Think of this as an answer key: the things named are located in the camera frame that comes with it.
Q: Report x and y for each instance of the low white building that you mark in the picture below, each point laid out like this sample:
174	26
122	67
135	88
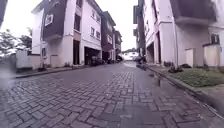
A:
129	55

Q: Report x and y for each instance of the trees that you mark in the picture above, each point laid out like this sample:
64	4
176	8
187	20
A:
10	41

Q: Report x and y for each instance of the grey brick paved road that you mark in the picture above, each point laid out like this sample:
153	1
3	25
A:
100	96

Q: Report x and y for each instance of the concrete kerb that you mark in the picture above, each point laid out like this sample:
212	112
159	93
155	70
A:
50	71
186	88

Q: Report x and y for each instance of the white building row with balconies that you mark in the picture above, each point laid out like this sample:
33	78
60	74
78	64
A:
166	36

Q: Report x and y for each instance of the dark parked car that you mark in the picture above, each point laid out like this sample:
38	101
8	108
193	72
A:
96	61

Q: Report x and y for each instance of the white boundary wall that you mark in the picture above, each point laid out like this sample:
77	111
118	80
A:
23	60

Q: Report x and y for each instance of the white and brown building row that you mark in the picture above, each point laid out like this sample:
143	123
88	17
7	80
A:
68	36

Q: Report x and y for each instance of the low bushes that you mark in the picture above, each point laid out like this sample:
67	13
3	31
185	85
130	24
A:
175	69

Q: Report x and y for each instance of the grass patch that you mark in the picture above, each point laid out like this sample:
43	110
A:
200	76

